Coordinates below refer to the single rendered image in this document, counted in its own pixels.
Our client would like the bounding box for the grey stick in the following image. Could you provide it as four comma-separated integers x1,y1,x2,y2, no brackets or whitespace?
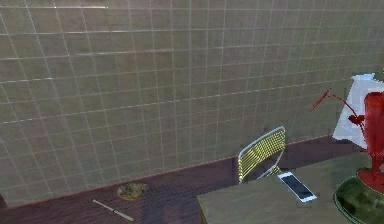
92,198,135,222

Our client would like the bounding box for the yellow wire chair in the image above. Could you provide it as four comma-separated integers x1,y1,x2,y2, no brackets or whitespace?
237,125,287,185

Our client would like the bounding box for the red plant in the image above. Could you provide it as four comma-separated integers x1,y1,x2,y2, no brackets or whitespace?
310,87,384,195

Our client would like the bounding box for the grey-green table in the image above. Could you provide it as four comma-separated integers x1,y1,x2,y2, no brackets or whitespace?
196,151,384,224

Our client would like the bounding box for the white smartphone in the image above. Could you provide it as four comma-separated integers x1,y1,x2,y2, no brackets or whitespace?
277,171,318,203

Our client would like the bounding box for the yellow-green lump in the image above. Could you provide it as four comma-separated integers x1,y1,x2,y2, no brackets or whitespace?
116,182,149,201

